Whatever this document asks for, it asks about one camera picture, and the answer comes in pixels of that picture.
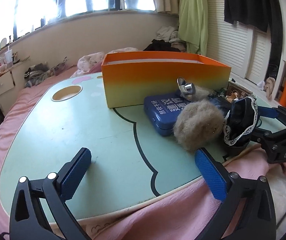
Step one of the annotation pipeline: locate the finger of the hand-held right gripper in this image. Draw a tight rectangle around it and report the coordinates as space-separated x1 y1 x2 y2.
225 126 286 157
257 106 286 130

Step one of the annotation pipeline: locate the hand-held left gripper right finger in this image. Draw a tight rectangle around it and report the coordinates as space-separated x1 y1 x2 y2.
194 149 277 240

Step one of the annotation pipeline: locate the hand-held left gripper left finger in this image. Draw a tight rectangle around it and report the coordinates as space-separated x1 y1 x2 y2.
9 147 93 240

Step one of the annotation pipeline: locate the black lace-trimmed cloth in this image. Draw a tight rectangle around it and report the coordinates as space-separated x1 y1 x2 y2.
223 96 258 147

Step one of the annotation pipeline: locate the large beige fur ball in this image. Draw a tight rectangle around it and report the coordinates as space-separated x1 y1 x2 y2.
173 99 226 153

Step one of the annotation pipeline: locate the blue zip case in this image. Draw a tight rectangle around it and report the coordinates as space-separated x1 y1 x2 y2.
143 92 198 137

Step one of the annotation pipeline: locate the silver metal funnel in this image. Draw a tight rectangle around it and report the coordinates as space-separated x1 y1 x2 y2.
177 77 196 98

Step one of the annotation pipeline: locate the orange cardboard box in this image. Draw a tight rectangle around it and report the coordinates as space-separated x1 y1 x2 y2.
101 51 232 109

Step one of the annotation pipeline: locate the light green desktop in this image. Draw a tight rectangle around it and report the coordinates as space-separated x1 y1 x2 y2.
0 71 286 222

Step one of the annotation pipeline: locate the beige cloth heap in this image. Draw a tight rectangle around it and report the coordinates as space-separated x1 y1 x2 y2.
263 77 276 100

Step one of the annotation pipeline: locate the brown patterned box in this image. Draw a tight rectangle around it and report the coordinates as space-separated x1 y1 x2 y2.
225 81 253 103

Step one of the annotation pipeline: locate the white fluffy rug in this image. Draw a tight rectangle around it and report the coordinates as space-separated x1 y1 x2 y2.
268 172 286 228

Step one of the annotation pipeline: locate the teal packet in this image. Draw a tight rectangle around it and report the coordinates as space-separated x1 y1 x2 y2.
215 86 227 98

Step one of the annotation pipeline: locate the dark blue shiny cloth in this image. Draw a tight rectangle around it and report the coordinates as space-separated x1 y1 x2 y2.
207 96 233 117

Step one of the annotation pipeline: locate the small beige fur ball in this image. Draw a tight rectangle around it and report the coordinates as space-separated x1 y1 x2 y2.
190 84 212 100

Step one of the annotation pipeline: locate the white louvered closet door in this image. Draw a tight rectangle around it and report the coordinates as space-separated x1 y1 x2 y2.
207 12 271 83

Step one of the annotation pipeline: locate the striped clothes pile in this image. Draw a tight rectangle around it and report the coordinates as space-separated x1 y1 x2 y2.
24 57 71 88

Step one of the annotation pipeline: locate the black hanging garment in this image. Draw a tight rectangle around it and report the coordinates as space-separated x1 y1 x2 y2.
223 0 283 58

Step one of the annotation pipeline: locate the white drawer cabinet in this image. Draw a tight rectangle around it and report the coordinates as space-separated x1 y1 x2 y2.
0 69 16 99

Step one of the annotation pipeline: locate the floral pink quilt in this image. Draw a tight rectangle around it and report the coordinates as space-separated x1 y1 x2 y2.
70 47 140 78

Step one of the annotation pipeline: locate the light green hanging cloth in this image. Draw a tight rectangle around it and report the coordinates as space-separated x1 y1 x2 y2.
178 0 210 55

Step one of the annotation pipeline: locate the black clothes pile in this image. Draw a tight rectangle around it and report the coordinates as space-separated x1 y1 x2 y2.
143 39 183 53

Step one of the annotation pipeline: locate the white clothes pile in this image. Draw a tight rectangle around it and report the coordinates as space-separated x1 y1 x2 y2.
157 26 187 50

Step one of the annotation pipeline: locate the plastic cup with straw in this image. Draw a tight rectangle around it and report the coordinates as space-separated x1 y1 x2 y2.
4 46 13 65

